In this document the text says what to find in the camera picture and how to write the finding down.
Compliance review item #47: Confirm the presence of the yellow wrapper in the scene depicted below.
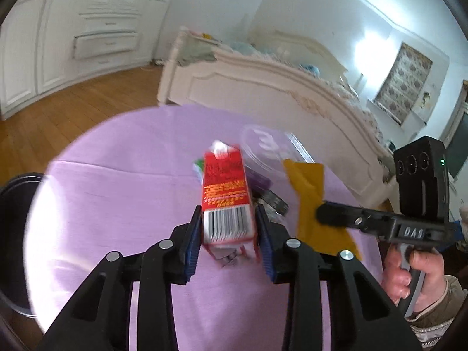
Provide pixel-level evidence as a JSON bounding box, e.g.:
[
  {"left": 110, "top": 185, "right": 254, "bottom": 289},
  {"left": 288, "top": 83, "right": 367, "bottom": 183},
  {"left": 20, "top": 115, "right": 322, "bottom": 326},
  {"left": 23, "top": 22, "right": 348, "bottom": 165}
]
[{"left": 283, "top": 159, "right": 363, "bottom": 261}]

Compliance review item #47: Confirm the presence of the black trash bin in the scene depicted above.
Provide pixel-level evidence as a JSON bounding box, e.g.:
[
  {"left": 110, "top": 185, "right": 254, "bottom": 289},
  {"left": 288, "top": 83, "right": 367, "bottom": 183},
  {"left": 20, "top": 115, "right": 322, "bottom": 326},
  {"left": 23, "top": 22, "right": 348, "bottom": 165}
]
[{"left": 1, "top": 173, "right": 43, "bottom": 318}]

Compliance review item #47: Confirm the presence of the purple tablecloth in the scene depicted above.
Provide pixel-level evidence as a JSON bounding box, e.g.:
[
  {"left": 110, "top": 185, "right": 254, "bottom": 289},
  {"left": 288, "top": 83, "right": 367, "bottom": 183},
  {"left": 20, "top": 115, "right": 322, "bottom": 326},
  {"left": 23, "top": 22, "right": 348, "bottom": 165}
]
[{"left": 24, "top": 102, "right": 385, "bottom": 351}]

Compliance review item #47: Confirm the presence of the purple wrapper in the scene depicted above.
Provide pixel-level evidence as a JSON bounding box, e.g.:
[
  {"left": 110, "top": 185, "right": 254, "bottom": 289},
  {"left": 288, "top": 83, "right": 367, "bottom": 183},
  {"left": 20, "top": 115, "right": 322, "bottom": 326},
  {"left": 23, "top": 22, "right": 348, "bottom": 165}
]
[{"left": 245, "top": 166, "right": 271, "bottom": 197}]

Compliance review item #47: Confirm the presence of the black camera module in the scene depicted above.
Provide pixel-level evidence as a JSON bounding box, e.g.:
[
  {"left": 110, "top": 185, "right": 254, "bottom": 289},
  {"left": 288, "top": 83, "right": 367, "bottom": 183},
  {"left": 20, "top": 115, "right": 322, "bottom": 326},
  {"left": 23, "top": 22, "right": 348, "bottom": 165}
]
[{"left": 393, "top": 136, "right": 449, "bottom": 224}]

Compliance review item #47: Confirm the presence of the white wardrobe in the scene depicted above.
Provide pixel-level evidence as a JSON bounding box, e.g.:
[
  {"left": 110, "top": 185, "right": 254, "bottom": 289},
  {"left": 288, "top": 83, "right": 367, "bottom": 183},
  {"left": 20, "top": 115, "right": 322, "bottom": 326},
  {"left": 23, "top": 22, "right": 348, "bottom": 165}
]
[{"left": 1, "top": 0, "right": 171, "bottom": 119}]

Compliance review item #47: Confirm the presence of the floral window curtain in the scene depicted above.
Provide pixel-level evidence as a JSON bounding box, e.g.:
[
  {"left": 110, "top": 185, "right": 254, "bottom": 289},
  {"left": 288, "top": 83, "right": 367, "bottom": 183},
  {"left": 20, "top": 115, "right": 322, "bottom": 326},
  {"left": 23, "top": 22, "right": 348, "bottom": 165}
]
[{"left": 373, "top": 43, "right": 432, "bottom": 125}]

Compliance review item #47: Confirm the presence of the white bed frame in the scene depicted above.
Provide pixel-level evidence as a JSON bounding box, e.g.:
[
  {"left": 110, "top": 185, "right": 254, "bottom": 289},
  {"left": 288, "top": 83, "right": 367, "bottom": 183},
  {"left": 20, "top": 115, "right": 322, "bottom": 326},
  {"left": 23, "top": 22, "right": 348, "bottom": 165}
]
[{"left": 157, "top": 28, "right": 397, "bottom": 208}]

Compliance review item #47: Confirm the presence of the beige patterned sleeve forearm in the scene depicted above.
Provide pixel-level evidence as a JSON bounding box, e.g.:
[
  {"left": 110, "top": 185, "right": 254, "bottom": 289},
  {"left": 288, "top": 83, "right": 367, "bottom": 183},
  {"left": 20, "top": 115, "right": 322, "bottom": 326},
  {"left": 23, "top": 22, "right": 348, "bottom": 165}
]
[{"left": 407, "top": 275, "right": 467, "bottom": 350}]

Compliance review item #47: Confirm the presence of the red carton box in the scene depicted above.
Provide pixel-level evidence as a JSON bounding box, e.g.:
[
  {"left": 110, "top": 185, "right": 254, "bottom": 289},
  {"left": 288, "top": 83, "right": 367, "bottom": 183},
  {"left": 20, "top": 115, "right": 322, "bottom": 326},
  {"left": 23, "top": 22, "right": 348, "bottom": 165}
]
[{"left": 202, "top": 140, "right": 259, "bottom": 266}]

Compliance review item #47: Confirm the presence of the green cloth on bed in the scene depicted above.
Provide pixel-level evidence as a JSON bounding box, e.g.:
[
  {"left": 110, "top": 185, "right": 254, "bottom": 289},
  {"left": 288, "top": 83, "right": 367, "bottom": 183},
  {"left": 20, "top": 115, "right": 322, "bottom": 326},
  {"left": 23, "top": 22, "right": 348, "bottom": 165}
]
[{"left": 177, "top": 37, "right": 218, "bottom": 67}]

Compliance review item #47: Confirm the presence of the green packet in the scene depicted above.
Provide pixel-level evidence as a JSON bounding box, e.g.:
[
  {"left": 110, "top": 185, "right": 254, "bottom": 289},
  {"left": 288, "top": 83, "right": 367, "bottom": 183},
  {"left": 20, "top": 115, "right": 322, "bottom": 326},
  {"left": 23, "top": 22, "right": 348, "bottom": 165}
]
[{"left": 193, "top": 158, "right": 205, "bottom": 184}]

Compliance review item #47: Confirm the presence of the blue blanket on bed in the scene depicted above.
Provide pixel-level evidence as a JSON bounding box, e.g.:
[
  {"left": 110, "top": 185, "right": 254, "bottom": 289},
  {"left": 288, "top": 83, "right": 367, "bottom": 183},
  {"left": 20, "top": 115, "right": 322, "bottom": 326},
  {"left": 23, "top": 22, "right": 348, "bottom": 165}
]
[{"left": 228, "top": 40, "right": 323, "bottom": 78}]

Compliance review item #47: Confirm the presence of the clear plastic lid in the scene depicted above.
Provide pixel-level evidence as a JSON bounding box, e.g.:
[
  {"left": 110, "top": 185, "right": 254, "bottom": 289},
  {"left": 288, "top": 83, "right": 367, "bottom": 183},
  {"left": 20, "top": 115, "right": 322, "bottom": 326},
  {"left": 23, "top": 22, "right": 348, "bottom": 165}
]
[{"left": 240, "top": 124, "right": 315, "bottom": 179}]

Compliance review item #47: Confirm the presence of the right hand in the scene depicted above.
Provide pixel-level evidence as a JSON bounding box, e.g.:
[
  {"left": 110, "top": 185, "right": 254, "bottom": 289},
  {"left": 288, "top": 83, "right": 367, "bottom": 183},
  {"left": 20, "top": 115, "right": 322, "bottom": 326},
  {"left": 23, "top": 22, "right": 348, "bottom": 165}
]
[{"left": 381, "top": 243, "right": 448, "bottom": 306}]

